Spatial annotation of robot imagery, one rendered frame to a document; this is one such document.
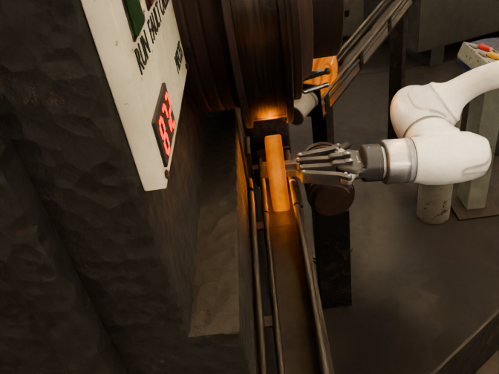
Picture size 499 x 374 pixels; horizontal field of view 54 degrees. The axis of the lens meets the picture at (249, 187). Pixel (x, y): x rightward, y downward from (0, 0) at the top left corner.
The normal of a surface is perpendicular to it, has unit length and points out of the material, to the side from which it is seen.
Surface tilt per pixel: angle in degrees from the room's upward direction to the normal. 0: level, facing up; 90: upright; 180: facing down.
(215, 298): 0
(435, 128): 2
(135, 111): 90
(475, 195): 90
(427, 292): 0
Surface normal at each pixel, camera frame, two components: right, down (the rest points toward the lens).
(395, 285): -0.15, -0.80
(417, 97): -0.57, -0.61
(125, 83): 0.04, 0.58
